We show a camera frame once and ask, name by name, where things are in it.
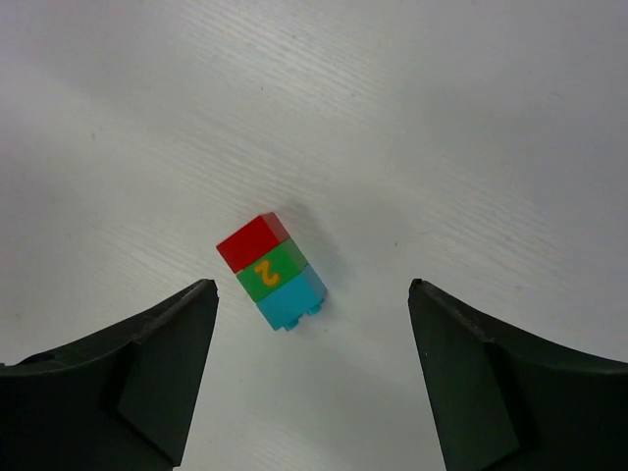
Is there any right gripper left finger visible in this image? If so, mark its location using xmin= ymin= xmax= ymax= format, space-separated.
xmin=1 ymin=279 xmax=219 ymax=470

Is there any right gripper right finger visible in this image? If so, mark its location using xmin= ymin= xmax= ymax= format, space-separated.
xmin=408 ymin=279 xmax=627 ymax=470

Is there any cyan lego stack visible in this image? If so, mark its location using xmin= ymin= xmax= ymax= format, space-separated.
xmin=256 ymin=265 xmax=327 ymax=331

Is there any green yellow lego stack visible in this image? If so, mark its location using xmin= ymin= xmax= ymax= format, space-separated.
xmin=236 ymin=238 xmax=308 ymax=302

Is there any red lego stack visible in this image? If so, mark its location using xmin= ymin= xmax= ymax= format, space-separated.
xmin=216 ymin=212 xmax=289 ymax=274

